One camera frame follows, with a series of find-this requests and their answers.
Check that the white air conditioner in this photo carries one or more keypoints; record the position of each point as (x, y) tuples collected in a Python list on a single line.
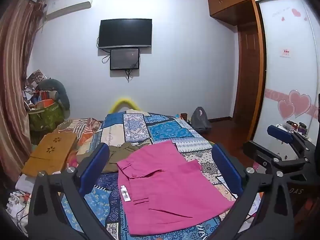
[(67, 6)]

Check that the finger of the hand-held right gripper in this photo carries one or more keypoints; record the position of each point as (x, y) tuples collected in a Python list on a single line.
[(260, 155), (280, 132)]

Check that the patchwork printed bed blanket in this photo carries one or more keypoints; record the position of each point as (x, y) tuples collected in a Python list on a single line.
[(160, 130)]

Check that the yellow curved tube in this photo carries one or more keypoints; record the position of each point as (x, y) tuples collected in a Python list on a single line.
[(123, 103)]

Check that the dark jars on nightstand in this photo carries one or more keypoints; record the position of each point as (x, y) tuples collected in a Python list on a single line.
[(296, 126)]

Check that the pink pants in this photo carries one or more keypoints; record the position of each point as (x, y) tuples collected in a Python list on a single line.
[(170, 180)]

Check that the black wall television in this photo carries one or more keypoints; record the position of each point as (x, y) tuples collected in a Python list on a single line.
[(125, 33)]

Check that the pink plastic bag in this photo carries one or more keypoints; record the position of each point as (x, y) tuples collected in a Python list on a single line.
[(256, 166)]

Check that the white sliding door pink hearts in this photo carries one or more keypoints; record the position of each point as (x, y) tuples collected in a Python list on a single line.
[(287, 62)]

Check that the grey bag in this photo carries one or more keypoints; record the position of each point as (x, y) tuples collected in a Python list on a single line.
[(200, 120)]

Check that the small black wall monitor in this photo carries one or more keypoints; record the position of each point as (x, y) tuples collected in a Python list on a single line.
[(125, 58)]

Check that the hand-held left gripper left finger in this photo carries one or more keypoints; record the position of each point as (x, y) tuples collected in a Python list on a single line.
[(93, 170)]

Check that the orange striped blanket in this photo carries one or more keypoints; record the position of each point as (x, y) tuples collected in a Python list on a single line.
[(80, 127)]

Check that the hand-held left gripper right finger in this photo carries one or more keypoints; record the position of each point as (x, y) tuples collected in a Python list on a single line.
[(227, 170)]

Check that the grey plush pillow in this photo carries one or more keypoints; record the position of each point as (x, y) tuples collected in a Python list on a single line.
[(58, 90)]

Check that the olive green garment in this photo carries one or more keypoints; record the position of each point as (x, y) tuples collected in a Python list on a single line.
[(117, 155)]

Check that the brown wooden door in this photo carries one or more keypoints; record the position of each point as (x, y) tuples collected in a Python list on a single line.
[(247, 77)]

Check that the pile of papers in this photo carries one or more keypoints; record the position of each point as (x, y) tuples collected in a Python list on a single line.
[(33, 82)]

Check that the red white door sticker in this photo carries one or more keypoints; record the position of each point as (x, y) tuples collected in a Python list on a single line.
[(285, 53)]

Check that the brown cup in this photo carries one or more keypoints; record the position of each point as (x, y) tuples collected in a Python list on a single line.
[(183, 117)]

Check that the striped brown curtain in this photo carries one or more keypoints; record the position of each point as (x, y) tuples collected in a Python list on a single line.
[(15, 80)]

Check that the wooden lap desk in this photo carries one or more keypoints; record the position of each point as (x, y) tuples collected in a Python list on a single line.
[(50, 152)]

